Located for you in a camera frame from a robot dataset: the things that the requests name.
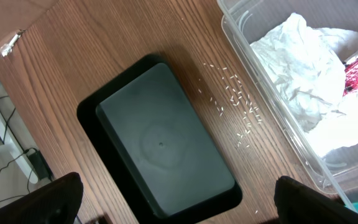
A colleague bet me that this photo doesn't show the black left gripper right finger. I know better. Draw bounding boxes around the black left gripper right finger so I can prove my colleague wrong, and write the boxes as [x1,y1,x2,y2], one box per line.
[274,176,358,224]

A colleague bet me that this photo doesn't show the scattered rice grains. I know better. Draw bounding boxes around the scattered rice grains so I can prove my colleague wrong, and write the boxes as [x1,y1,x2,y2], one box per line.
[198,62,264,149]

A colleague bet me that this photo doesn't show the black plastic tray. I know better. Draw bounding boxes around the black plastic tray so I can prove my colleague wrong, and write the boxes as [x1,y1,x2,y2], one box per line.
[76,54,242,223]

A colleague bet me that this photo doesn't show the white napkin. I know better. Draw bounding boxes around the white napkin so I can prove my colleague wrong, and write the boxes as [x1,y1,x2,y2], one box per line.
[306,91,358,157]
[250,13,358,132]

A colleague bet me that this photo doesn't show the clear plastic bin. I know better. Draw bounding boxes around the clear plastic bin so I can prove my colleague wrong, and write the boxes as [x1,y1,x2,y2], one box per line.
[219,0,358,212]

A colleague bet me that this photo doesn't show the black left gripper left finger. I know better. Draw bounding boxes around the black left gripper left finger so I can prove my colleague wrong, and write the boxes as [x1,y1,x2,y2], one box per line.
[0,172,83,224]

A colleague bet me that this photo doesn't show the white power strip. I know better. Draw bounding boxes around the white power strip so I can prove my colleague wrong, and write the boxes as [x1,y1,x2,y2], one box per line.
[0,112,39,184]

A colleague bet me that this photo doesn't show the black power adapter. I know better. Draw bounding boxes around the black power adapter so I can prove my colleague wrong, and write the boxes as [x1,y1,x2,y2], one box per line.
[27,151,53,180]

